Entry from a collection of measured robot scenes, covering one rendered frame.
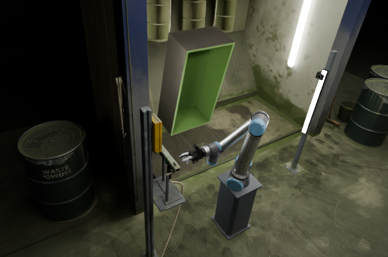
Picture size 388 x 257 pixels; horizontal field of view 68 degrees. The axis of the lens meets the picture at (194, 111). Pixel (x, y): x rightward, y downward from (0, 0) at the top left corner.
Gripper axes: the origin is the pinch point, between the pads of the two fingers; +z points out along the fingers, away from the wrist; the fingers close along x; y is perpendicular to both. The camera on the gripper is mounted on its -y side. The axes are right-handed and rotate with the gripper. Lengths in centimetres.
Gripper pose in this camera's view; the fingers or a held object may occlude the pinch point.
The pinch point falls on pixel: (181, 157)
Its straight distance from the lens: 230.2
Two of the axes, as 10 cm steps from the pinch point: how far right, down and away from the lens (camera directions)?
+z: -8.4, 2.5, -4.7
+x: -5.3, -4.9, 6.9
